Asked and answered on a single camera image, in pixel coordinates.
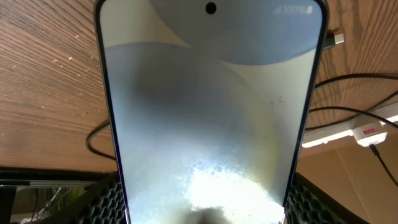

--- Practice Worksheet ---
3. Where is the black USB charging cable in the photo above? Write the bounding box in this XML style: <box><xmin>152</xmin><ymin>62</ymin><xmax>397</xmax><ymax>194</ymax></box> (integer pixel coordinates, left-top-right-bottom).
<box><xmin>85</xmin><ymin>30</ymin><xmax>398</xmax><ymax>187</ymax></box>

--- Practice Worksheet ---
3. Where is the blue Galaxy smartphone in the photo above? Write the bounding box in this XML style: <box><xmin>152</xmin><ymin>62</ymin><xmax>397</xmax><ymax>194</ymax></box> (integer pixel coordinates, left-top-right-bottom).
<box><xmin>94</xmin><ymin>0</ymin><xmax>329</xmax><ymax>224</ymax></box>

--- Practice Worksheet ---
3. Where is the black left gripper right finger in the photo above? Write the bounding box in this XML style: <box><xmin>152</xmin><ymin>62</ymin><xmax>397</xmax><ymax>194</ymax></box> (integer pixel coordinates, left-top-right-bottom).
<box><xmin>285</xmin><ymin>172</ymin><xmax>368</xmax><ymax>224</ymax></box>

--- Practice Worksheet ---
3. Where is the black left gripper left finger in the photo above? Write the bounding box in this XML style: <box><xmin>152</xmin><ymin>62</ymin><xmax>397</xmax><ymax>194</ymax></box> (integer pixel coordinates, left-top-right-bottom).
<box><xmin>39</xmin><ymin>171</ymin><xmax>126</xmax><ymax>224</ymax></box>

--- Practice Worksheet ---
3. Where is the white power strip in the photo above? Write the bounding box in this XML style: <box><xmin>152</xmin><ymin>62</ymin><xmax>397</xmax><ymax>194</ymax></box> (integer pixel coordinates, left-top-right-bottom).
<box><xmin>302</xmin><ymin>103</ymin><xmax>397</xmax><ymax>148</ymax></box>

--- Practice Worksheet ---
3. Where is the white USB charger plug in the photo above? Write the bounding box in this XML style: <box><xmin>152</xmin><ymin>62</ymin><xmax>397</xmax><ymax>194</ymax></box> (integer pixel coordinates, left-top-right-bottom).
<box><xmin>352</xmin><ymin>117</ymin><xmax>387</xmax><ymax>147</ymax></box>

